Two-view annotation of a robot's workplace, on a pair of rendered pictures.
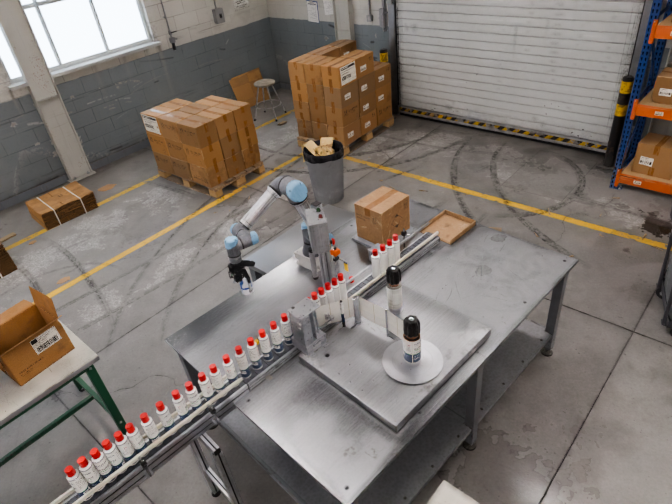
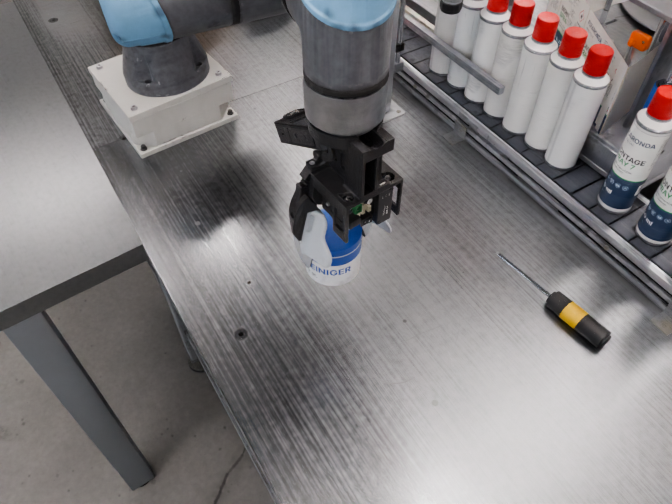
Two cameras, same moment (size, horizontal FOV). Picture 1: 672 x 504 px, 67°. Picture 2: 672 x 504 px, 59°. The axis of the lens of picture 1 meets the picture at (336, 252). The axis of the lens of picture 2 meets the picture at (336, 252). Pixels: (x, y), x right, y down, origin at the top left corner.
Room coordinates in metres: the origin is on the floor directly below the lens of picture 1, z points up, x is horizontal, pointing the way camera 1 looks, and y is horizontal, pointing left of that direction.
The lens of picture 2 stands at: (2.34, 1.02, 1.54)
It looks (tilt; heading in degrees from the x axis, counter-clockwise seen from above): 50 degrees down; 279
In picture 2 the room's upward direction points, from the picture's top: straight up
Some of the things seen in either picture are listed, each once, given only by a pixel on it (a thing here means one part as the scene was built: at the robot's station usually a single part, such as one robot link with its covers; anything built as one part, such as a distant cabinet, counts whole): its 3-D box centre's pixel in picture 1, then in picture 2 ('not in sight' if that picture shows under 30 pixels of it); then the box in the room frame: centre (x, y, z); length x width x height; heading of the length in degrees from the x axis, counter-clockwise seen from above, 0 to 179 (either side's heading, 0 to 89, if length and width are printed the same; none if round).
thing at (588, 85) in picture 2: not in sight; (579, 109); (2.09, 0.23, 0.98); 0.05 x 0.05 x 0.20
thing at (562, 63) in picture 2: not in sight; (556, 91); (2.12, 0.19, 0.98); 0.05 x 0.05 x 0.20
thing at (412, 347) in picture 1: (411, 340); not in sight; (1.77, -0.32, 1.04); 0.09 x 0.09 x 0.29
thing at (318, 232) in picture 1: (317, 230); not in sight; (2.33, 0.08, 1.38); 0.17 x 0.10 x 0.19; 6
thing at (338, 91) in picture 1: (343, 95); not in sight; (6.82, -0.37, 0.57); 1.20 x 0.85 x 1.14; 137
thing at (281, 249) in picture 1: (333, 251); (142, 78); (2.92, 0.02, 0.81); 0.90 x 0.90 x 0.04; 45
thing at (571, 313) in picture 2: not in sight; (548, 294); (2.12, 0.48, 0.84); 0.20 x 0.03 x 0.03; 137
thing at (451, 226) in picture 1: (447, 226); not in sight; (2.99, -0.81, 0.85); 0.30 x 0.26 x 0.04; 131
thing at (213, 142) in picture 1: (203, 142); not in sight; (6.12, 1.47, 0.45); 1.20 x 0.84 x 0.89; 46
